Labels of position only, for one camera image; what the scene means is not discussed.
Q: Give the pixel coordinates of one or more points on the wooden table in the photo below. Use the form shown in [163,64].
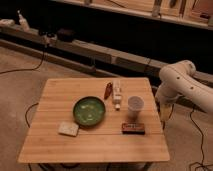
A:
[101,143]

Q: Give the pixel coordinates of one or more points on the red-brown oblong object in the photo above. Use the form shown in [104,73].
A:
[108,90]

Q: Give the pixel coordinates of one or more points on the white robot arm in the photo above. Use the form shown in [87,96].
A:
[176,80]

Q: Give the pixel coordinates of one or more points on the white spray bottle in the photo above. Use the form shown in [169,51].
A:
[23,22]

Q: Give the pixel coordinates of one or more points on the wooden shelf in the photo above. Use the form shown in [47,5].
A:
[180,13]

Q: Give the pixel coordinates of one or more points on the white tube bottle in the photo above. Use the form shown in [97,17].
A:
[117,94]

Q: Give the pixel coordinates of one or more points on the beige sponge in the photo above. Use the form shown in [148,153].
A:
[68,128]

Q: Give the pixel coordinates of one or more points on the brown rectangular box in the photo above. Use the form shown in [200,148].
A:
[133,128]

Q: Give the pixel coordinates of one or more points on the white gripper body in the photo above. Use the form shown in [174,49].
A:
[165,108]

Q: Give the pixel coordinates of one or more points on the green ceramic bowl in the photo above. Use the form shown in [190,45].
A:
[89,111]

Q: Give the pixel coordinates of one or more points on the black device on ledge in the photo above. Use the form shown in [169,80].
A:
[65,35]

